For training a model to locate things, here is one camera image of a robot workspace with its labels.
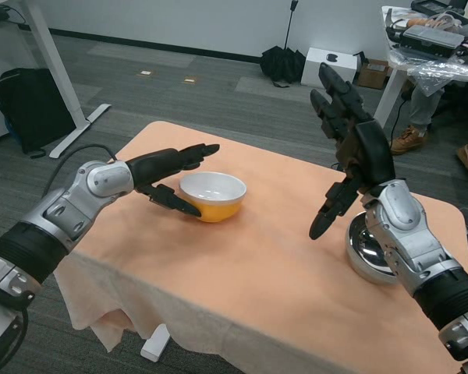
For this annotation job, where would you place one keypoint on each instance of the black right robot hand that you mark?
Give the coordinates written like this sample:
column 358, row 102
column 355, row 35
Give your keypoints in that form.
column 372, row 156

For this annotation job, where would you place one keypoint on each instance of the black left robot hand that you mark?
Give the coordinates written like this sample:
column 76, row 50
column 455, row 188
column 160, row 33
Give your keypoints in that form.
column 160, row 163

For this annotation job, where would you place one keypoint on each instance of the yellow plastic bowl white inside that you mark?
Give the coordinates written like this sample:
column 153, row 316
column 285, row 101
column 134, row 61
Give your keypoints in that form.
column 214, row 195

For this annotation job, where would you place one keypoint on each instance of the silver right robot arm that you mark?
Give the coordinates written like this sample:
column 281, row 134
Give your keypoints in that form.
column 409, row 230

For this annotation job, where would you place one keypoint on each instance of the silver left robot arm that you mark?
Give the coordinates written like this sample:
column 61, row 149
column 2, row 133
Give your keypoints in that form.
column 62, row 210

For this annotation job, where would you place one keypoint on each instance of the shiny metal bowl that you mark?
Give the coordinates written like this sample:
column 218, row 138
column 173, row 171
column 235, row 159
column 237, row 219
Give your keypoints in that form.
column 364, row 253

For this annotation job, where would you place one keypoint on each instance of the white cluttered table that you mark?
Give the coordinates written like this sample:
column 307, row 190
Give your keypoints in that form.
column 392, row 89

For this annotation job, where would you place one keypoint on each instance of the seated person brown shoes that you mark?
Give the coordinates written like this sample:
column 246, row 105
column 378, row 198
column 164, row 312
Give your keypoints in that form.
column 423, row 105

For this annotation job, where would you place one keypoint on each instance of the brown cardboard box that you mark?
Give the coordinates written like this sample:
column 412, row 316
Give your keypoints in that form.
column 374, row 74

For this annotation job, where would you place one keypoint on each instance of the white carton with black logo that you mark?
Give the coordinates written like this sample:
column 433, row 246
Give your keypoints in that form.
column 323, row 72

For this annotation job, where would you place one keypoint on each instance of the clear plastic bag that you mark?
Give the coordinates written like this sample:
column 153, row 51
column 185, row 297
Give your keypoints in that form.
column 433, row 74

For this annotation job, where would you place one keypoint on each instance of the black electronic device case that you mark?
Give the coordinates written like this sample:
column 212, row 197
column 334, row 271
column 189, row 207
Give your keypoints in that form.
column 429, row 41

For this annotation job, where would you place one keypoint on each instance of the black folded umbrella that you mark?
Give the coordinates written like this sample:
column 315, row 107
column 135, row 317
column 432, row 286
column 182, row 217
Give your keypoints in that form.
column 281, row 62

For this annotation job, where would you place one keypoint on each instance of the black backpack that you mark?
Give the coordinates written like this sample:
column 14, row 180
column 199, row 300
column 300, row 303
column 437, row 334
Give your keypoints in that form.
column 31, row 109

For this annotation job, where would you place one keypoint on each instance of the orange tablecloth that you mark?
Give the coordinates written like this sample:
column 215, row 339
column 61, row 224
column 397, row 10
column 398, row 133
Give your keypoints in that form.
column 238, row 280

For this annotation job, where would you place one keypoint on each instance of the white desk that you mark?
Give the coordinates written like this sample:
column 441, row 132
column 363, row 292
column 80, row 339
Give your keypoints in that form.
column 50, row 70

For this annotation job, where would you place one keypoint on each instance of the black remote controller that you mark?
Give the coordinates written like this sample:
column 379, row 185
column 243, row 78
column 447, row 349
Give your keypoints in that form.
column 433, row 5

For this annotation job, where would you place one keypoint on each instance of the white table foot block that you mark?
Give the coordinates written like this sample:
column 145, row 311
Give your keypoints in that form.
column 156, row 344

